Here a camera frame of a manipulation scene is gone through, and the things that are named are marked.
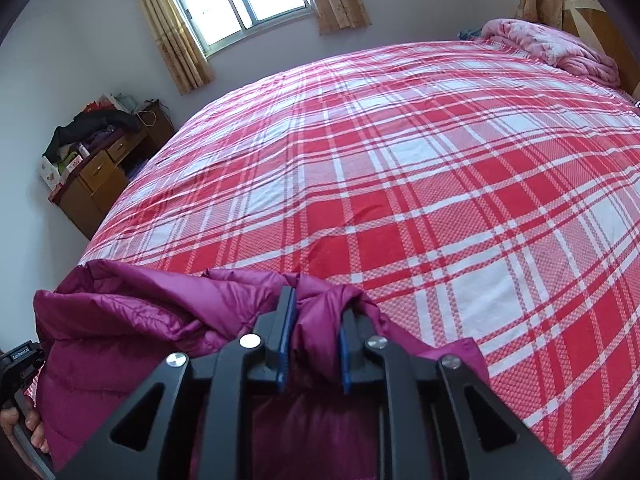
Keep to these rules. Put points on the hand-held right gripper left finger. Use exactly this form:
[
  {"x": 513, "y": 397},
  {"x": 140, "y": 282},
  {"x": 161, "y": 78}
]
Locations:
[{"x": 285, "y": 340}]

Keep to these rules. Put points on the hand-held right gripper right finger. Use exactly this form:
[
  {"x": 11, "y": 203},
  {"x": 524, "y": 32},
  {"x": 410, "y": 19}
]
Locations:
[{"x": 345, "y": 360}]

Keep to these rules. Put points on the purple quilted down jacket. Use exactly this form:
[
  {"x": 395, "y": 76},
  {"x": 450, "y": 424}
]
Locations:
[{"x": 125, "y": 320}]

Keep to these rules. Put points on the person's left hand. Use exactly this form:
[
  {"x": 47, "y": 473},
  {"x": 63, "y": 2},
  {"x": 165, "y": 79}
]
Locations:
[{"x": 37, "y": 432}]

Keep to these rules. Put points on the white cardboard box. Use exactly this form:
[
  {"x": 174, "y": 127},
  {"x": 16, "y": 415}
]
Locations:
[{"x": 49, "y": 175}]

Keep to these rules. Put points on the bed with red plaid sheet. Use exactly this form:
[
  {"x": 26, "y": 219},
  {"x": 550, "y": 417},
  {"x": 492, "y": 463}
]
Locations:
[{"x": 425, "y": 185}]

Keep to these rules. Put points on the brown wooden desk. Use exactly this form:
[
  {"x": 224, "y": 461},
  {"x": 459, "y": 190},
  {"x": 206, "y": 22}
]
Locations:
[{"x": 95, "y": 180}]

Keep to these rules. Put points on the black clothing pile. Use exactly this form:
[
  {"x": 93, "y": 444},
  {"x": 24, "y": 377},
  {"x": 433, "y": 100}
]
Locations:
[{"x": 95, "y": 127}]

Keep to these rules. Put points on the sliding glass window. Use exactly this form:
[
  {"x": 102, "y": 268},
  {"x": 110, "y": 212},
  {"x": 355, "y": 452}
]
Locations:
[{"x": 240, "y": 0}]

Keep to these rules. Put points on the small blue cloth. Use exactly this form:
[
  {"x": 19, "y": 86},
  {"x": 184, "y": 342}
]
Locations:
[{"x": 469, "y": 35}]

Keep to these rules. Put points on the pink folded quilt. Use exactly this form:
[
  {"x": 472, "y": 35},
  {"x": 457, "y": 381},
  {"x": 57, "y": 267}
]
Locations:
[{"x": 550, "y": 42}]

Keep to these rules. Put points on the light wooden headboard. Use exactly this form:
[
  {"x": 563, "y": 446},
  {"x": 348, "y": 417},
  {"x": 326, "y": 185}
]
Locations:
[{"x": 600, "y": 30}]

